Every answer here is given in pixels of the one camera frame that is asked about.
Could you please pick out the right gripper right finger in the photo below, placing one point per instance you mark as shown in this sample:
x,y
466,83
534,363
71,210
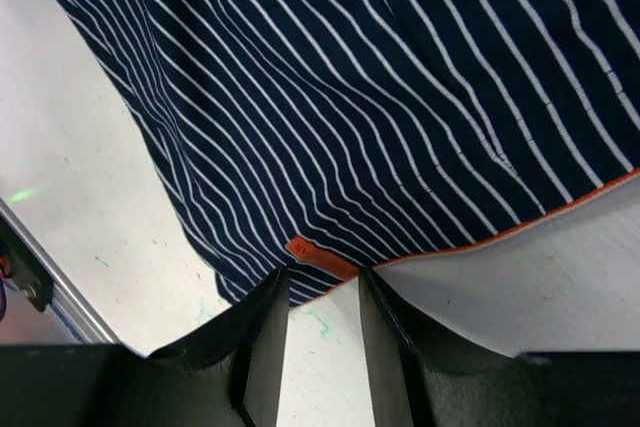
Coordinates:
x,y
422,373

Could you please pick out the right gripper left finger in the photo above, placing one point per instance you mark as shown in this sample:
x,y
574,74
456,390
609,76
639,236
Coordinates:
x,y
227,372

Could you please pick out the striped blue cloth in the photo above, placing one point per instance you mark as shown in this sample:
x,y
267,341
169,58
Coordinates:
x,y
372,129

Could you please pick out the aluminium rail frame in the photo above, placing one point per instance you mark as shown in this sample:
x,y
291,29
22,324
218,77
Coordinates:
x,y
68,306

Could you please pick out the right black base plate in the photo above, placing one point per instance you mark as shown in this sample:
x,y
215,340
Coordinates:
x,y
20,265

